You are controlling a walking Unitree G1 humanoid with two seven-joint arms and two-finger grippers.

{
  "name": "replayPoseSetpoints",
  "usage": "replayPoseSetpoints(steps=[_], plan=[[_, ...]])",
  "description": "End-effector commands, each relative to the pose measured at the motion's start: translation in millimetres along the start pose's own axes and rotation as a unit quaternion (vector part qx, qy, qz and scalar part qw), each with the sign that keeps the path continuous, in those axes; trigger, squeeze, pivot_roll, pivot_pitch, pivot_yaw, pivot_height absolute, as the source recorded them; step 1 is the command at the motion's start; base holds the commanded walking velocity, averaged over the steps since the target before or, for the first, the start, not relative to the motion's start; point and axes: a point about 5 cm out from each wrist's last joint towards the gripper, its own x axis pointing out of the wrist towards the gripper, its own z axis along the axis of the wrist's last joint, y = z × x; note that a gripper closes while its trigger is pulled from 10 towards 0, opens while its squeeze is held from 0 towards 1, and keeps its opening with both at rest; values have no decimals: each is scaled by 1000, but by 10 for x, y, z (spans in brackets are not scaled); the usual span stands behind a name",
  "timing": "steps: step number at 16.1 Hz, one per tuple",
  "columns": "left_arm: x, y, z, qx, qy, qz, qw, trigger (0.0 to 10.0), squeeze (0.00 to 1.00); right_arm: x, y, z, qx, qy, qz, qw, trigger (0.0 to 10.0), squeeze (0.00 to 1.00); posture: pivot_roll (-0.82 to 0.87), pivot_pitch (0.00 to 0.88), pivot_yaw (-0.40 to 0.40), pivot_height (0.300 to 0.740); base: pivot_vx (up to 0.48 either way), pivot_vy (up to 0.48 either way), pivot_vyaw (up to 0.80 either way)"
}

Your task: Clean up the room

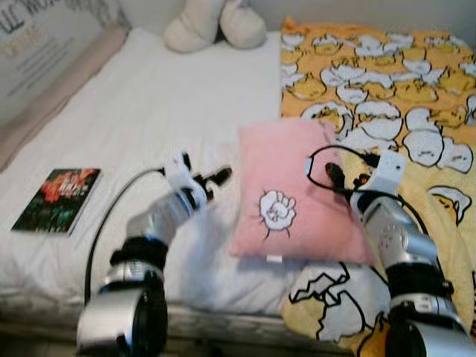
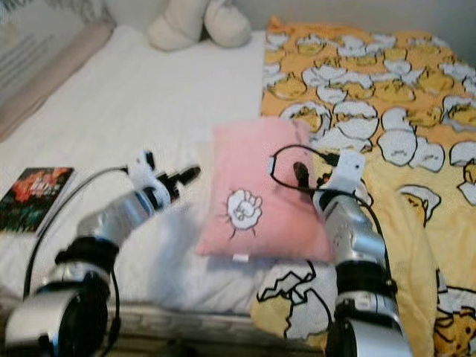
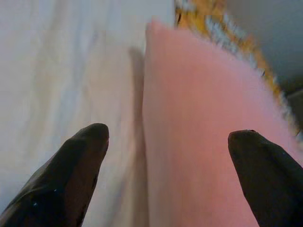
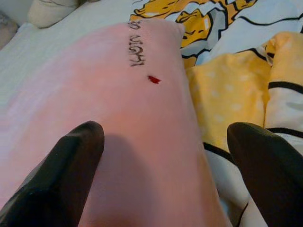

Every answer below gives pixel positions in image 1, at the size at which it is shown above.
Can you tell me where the pink cartoon pillow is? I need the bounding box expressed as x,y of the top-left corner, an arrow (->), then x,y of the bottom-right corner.
227,119 -> 376,265

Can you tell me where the yellow egg-print blanket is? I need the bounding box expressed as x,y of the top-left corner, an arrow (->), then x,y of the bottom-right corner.
279,16 -> 476,354

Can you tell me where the dark red-green paperback book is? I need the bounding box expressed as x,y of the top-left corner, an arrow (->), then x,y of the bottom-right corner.
11,167 -> 101,237

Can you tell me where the white quilted bed sheet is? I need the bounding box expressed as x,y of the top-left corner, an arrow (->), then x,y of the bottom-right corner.
0,28 -> 328,317

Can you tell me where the cream plush toy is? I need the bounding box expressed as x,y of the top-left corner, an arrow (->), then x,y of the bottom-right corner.
164,0 -> 267,53

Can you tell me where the grey quilted mattress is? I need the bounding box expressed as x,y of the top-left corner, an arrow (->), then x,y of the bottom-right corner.
0,290 -> 358,350

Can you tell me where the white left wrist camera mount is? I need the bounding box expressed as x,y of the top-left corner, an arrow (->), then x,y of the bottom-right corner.
164,152 -> 205,196

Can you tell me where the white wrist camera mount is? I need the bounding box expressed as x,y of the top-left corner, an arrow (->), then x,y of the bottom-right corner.
164,152 -> 205,196
368,151 -> 408,196

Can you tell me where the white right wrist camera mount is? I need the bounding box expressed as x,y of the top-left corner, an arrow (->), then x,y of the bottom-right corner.
368,151 -> 408,196

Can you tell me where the beige padded bed rail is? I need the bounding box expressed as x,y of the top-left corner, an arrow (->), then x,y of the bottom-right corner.
0,26 -> 133,170

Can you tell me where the grey lettered wall panel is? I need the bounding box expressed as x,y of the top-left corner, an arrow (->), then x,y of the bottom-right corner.
0,0 -> 127,126

